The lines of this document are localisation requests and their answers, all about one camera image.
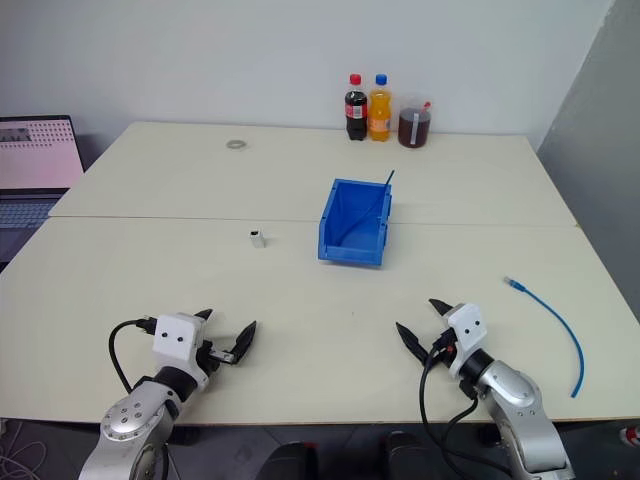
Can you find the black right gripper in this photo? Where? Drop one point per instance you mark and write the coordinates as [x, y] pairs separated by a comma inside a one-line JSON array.
[[442, 347]]

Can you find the clear cup of dark liquid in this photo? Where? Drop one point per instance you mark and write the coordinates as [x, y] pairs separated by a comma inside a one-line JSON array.
[[414, 130]]

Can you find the orange soda bottle, blue cap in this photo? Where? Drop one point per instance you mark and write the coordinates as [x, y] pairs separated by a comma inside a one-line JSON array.
[[381, 115]]

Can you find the red and white object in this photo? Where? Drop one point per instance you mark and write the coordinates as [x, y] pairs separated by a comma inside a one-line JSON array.
[[631, 436]]

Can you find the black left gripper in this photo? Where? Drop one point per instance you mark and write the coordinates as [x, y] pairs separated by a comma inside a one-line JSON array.
[[206, 356]]

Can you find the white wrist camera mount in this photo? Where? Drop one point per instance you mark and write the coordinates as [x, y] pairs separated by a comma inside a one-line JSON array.
[[174, 340], [467, 327]]

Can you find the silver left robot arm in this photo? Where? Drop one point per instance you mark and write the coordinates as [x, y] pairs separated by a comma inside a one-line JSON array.
[[125, 415]]

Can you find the small white adapter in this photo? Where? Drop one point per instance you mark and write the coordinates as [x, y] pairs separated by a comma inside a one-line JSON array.
[[257, 239]]

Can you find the blue plastic storage bin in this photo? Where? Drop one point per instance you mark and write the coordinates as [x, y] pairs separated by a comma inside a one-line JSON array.
[[350, 257]]

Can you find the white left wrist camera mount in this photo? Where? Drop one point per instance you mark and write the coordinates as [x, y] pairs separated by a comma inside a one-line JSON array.
[[174, 340]]

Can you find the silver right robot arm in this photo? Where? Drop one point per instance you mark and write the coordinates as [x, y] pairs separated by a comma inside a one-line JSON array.
[[520, 400]]

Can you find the thin blue rod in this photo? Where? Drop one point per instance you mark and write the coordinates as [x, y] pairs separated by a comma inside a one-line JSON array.
[[389, 178]]

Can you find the dark rounded shape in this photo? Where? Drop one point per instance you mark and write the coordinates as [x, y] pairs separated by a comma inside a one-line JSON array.
[[290, 462], [406, 455]]

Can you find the open laptop computer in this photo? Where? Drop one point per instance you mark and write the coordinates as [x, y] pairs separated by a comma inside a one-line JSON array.
[[35, 160]]

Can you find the cola bottle with red cap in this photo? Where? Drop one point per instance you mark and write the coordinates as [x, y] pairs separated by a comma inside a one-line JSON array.
[[355, 112]]

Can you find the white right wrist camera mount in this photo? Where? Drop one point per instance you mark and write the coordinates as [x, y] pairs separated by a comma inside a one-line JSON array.
[[467, 327]]

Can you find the red plastic stirrer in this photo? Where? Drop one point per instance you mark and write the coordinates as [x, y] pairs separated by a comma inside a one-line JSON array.
[[427, 106]]

